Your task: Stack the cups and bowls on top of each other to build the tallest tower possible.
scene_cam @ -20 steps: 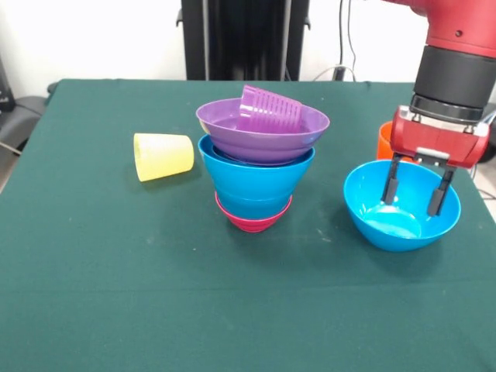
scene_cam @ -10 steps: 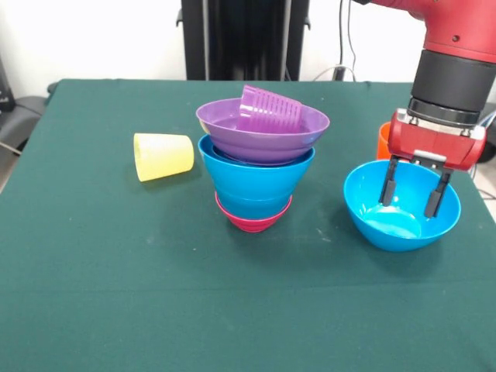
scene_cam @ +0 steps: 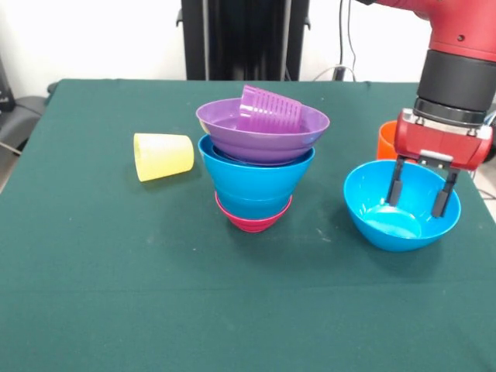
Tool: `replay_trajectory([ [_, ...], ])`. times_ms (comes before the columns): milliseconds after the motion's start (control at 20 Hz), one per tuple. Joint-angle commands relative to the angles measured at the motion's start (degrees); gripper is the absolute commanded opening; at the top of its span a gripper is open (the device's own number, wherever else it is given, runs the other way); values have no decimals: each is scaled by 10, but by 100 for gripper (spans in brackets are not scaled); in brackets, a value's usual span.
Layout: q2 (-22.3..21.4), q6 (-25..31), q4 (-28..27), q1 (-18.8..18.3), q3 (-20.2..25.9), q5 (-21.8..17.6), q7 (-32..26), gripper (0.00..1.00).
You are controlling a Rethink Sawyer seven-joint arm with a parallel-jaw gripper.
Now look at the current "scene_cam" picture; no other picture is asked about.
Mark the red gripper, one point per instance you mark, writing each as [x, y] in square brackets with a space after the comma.
[438, 141]

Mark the large blue bowl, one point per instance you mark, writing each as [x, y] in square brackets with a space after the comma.
[387, 228]
[253, 182]

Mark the wide purple bowl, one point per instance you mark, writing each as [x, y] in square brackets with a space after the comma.
[263, 145]

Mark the purple cup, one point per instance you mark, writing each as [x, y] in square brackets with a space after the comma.
[271, 112]

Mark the small red bowl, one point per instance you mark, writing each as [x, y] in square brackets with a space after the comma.
[253, 224]

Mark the yellow cup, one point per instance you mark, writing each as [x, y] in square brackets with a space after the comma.
[162, 157]

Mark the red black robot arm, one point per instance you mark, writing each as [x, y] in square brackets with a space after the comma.
[453, 69]

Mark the orange cup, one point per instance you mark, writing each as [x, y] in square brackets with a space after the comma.
[385, 143]

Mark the black power plug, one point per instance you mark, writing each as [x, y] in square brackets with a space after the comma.
[339, 73]

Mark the dark green tablecloth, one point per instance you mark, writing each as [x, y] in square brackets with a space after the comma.
[240, 294]

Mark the grey padded chair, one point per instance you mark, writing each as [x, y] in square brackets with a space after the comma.
[17, 116]

